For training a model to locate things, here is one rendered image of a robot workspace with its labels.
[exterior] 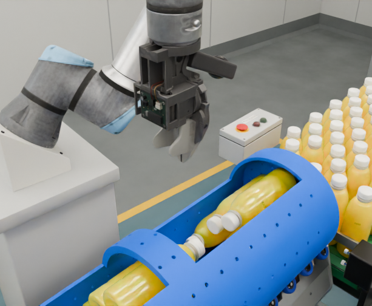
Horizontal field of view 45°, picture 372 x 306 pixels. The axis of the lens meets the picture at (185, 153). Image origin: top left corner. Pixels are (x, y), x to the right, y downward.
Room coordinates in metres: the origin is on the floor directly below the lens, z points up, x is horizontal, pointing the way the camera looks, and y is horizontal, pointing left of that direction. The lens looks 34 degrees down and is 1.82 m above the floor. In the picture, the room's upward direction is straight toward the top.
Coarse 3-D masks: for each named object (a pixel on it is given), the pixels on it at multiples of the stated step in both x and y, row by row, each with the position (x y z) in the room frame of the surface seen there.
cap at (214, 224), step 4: (216, 216) 0.78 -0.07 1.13; (208, 220) 0.77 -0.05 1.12; (212, 220) 0.76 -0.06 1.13; (216, 220) 0.76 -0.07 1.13; (220, 220) 0.76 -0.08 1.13; (208, 224) 0.77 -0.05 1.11; (212, 224) 0.76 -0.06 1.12; (216, 224) 0.75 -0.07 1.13; (220, 224) 0.76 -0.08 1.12; (208, 228) 0.77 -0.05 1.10; (212, 228) 0.76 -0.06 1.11; (216, 228) 0.75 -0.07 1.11; (220, 228) 0.75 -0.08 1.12; (212, 232) 0.76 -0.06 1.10; (216, 232) 0.75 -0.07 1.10
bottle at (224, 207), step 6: (264, 174) 0.91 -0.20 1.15; (252, 180) 0.90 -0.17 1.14; (258, 180) 0.89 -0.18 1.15; (246, 186) 0.87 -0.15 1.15; (234, 192) 0.85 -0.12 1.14; (240, 192) 0.84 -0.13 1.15; (228, 198) 0.82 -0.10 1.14; (234, 198) 0.82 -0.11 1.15; (222, 204) 0.81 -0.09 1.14; (228, 204) 0.80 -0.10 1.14; (216, 210) 0.80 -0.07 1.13; (222, 210) 0.79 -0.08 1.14; (228, 210) 0.79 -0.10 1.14
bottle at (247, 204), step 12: (276, 168) 0.88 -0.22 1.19; (264, 180) 0.82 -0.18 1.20; (276, 180) 0.82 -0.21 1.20; (288, 180) 0.83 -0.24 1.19; (252, 192) 0.78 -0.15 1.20; (264, 192) 0.78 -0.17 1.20; (276, 192) 0.79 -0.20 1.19; (240, 204) 0.75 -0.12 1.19; (252, 204) 0.75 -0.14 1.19; (264, 204) 0.76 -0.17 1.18; (240, 216) 0.73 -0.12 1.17; (252, 216) 0.73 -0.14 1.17
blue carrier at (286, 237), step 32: (256, 160) 0.95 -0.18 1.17; (288, 160) 0.85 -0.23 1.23; (224, 192) 0.92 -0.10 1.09; (288, 192) 0.75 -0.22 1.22; (320, 192) 0.78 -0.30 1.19; (160, 224) 0.76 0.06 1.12; (192, 224) 0.83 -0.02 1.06; (256, 224) 0.66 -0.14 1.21; (288, 224) 0.69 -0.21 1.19; (320, 224) 0.73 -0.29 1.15; (128, 256) 0.69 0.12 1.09; (160, 256) 0.56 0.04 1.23; (224, 256) 0.58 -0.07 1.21; (256, 256) 0.60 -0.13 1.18; (288, 256) 0.64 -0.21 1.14; (64, 288) 0.58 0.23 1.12; (96, 288) 0.62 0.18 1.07; (192, 288) 0.51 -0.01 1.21; (224, 288) 0.53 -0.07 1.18; (256, 288) 0.56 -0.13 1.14
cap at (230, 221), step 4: (228, 212) 0.73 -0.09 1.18; (224, 216) 0.72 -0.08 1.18; (228, 216) 0.72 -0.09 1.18; (232, 216) 0.72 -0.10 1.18; (236, 216) 0.72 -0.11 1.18; (224, 220) 0.72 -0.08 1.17; (228, 220) 0.72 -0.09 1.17; (232, 220) 0.71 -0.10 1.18; (236, 220) 0.71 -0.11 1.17; (224, 224) 0.72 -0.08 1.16; (228, 224) 0.71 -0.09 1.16; (232, 224) 0.71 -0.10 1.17; (236, 224) 0.71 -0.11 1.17; (228, 228) 0.71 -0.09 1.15; (232, 228) 0.71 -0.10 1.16; (236, 228) 0.71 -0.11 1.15
